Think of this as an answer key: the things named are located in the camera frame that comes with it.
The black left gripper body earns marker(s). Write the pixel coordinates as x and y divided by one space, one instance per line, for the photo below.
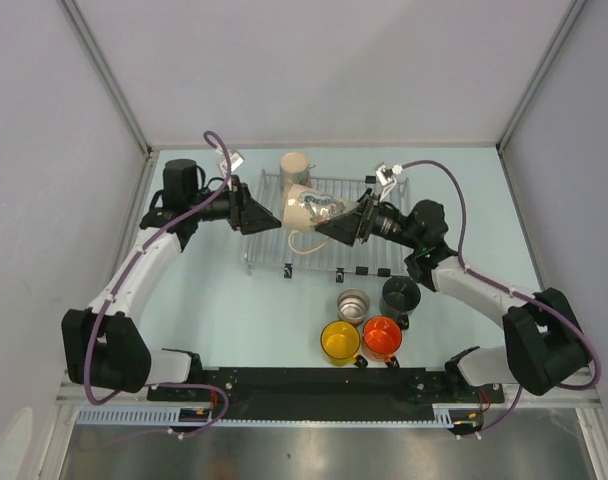
228 208

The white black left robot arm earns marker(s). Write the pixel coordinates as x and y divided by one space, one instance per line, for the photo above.
102 342

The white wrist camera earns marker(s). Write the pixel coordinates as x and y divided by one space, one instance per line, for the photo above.
230 161
387 176

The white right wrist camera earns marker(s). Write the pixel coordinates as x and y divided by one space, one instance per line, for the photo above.
387 176

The orange mug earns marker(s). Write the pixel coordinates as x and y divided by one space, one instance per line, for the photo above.
381 339

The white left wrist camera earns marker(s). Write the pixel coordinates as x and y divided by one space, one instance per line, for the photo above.
230 161

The dark green mug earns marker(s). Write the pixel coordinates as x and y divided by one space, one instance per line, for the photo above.
400 296

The stainless steel cup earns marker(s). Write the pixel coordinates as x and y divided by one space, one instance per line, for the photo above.
353 306

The beige plain mug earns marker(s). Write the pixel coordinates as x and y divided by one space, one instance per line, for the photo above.
304 208

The yellow mug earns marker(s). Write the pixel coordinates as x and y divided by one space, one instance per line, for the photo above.
341 342

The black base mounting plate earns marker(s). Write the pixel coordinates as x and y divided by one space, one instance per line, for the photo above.
342 394

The beige decorated mug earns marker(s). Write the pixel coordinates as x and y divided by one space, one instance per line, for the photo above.
294 170

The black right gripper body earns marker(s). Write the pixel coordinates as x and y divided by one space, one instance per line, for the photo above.
386 223

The white slotted cable duct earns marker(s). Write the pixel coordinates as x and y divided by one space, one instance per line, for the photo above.
187 419

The silver wire dish rack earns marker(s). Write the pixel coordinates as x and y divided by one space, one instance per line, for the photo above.
376 257

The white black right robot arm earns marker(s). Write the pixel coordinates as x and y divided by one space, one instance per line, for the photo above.
543 343

